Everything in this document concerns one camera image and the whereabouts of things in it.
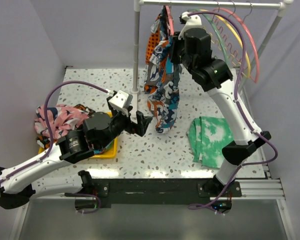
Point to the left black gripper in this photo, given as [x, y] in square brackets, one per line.
[142, 121]

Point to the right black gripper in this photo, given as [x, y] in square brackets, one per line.
[175, 43]

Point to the blue orange patterned shorts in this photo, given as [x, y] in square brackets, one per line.
[162, 77]

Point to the pink hanger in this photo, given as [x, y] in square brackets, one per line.
[233, 55]
[169, 21]

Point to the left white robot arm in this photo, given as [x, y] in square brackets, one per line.
[28, 180]

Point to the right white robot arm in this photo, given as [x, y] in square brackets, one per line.
[192, 49]

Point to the green hanger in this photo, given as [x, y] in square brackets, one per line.
[219, 38]

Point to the yellow plastic tray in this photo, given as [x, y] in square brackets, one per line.
[108, 153]

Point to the green tie-dye cloth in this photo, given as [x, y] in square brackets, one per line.
[207, 136]

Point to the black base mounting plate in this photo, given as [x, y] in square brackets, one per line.
[154, 191]

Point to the pink floral garment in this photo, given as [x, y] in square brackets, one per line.
[62, 118]

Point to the orange patterned garment in tray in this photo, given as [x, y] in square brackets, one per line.
[43, 141]

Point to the white clothes rack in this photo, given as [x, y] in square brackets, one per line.
[281, 8]

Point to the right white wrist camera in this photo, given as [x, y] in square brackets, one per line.
[193, 21]

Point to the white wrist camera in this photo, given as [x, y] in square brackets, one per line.
[193, 21]
[121, 101]

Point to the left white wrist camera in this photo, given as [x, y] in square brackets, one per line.
[121, 101]

